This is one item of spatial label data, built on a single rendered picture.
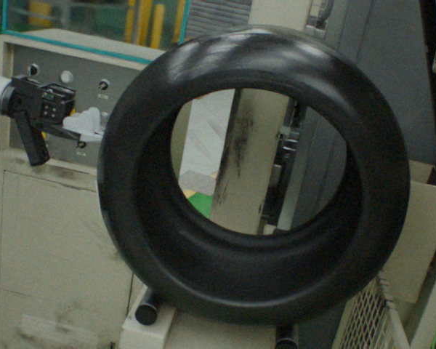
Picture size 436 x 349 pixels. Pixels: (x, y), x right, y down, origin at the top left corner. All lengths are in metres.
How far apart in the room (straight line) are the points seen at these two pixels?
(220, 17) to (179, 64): 9.73
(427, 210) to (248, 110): 0.47
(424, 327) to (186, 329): 0.60
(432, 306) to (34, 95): 1.03
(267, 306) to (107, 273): 0.91
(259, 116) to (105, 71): 0.58
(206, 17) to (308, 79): 9.90
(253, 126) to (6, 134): 0.89
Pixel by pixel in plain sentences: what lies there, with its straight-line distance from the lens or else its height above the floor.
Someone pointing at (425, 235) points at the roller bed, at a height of 1.08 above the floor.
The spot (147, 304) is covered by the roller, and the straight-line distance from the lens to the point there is 1.04.
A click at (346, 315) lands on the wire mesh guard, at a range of 1.45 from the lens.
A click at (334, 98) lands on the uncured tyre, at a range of 0.84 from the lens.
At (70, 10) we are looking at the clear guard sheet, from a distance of 1.63.
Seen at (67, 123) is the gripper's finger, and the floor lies 1.22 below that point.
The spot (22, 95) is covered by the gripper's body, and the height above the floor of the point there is 1.25.
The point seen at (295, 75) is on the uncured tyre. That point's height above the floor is 1.41.
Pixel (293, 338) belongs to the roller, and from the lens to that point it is 1.05.
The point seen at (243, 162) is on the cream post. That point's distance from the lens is 1.26.
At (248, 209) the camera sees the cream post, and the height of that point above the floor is 1.02.
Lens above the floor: 1.52
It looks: 20 degrees down
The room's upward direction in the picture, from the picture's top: 11 degrees clockwise
